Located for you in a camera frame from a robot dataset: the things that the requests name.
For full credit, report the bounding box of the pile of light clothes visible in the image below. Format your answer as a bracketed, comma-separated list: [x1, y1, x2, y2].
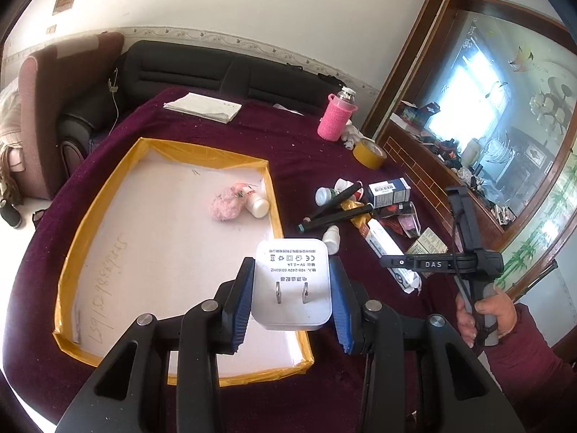
[0, 86, 24, 208]

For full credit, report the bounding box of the yellow packet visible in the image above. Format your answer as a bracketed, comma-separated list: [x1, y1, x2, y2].
[340, 201, 375, 231]

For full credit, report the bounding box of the black packet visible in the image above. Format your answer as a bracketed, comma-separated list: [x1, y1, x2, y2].
[373, 202, 416, 220]

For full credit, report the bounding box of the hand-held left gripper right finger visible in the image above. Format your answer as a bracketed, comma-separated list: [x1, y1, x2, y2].
[329, 256, 526, 433]

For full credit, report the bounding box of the pink upholstered chair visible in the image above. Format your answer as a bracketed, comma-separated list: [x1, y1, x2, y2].
[18, 31, 124, 201]

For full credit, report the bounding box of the white jar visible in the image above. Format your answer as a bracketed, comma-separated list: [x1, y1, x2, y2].
[461, 137, 481, 166]

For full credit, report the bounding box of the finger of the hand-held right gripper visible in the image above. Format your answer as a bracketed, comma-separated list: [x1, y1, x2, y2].
[379, 255, 457, 274]

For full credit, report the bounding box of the wooden mirror cabinet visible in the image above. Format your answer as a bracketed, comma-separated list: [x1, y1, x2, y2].
[361, 0, 577, 303]

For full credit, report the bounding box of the white cable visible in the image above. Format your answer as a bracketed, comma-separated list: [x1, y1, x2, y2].
[107, 67, 122, 138]

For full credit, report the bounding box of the pink fluffy toy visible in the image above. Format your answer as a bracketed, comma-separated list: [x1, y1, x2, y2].
[211, 183, 253, 223]

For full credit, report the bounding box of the black sofa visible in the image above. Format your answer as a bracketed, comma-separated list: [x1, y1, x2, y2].
[56, 40, 345, 163]

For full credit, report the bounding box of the blue and white box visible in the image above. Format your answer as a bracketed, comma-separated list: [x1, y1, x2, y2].
[367, 179, 412, 208]

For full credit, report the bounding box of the pink packet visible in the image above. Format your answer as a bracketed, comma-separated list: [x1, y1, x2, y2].
[397, 213, 422, 238]

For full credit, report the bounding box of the person's right forearm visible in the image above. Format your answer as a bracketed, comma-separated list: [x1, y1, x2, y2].
[478, 302, 577, 416]

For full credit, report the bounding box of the person's right hand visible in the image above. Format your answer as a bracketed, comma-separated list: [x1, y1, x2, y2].
[455, 284, 518, 349]

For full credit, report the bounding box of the black marker with red band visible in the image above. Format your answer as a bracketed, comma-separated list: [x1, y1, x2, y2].
[310, 181, 364, 221]

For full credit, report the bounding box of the long white toothpaste box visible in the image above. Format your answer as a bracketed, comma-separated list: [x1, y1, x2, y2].
[361, 221, 422, 296]

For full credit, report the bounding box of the crumpled white tissue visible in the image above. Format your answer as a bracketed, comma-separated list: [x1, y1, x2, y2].
[340, 124, 366, 150]

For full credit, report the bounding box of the bottle with pink knitted sleeve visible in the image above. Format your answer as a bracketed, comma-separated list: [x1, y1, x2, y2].
[317, 87, 358, 141]

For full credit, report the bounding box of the white tray with yellow tape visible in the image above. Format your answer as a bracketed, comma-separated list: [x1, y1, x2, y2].
[53, 137, 314, 386]

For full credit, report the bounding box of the tan printed box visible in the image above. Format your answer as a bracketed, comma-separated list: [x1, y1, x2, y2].
[404, 228, 448, 255]

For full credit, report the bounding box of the stack of white papers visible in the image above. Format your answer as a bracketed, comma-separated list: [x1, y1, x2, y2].
[163, 92, 243, 123]

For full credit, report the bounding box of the white and red tube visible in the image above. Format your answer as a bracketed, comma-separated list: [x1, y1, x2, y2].
[334, 179, 364, 201]

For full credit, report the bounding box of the black shoe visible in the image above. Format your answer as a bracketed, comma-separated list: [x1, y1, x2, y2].
[0, 201, 22, 230]

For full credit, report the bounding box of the small white bottle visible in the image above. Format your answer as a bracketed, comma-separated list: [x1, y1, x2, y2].
[322, 226, 341, 255]
[243, 185, 270, 218]

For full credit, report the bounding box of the black marker with green band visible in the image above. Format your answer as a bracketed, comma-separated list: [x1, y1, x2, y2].
[296, 204, 375, 232]

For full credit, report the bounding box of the white power adapter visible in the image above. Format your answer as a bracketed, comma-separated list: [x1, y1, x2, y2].
[251, 237, 333, 332]

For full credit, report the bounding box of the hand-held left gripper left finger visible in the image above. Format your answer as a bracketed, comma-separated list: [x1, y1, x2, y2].
[54, 257, 257, 433]

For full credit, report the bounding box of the brown tape roll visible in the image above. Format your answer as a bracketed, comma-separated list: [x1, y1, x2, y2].
[352, 139, 387, 170]

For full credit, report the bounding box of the maroon tablecloth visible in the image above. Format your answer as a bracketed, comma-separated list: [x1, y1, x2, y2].
[2, 86, 510, 433]

